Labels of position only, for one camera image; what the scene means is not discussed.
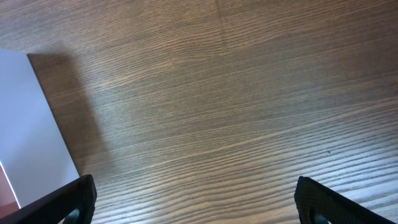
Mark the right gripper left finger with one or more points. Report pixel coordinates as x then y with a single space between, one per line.
72 203

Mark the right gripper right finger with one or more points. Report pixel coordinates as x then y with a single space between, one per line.
319 204

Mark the white cardboard box pink inside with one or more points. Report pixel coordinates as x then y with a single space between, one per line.
34 158

